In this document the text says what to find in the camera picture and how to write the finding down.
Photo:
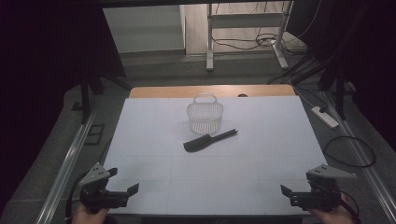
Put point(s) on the person's left hand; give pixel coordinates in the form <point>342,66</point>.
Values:
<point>88,217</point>

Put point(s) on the white metal desk frame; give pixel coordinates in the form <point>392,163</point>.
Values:
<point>246,20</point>

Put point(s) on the white plastic basket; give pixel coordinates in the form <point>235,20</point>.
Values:
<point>205,119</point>

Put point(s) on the aluminium rail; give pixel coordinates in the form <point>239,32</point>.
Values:
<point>68,165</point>
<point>364,161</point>

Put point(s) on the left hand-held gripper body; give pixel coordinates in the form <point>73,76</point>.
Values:
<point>93,194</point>

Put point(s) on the person's right hand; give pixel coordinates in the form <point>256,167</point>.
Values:
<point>337,216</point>

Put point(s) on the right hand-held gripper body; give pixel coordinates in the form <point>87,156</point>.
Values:
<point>320,196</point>

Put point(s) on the white table cover board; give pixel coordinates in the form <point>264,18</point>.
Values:
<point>249,161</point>

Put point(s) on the wooden table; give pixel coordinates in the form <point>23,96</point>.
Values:
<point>174,91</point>

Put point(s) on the white power strip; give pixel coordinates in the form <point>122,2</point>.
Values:
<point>325,117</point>

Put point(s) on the black plug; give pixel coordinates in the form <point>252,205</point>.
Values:
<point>323,109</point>

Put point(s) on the black tripod stand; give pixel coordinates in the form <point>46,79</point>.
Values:
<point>84,99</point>
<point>341,93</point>

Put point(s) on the black curtain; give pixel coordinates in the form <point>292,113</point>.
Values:
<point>367,46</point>
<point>46,46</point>

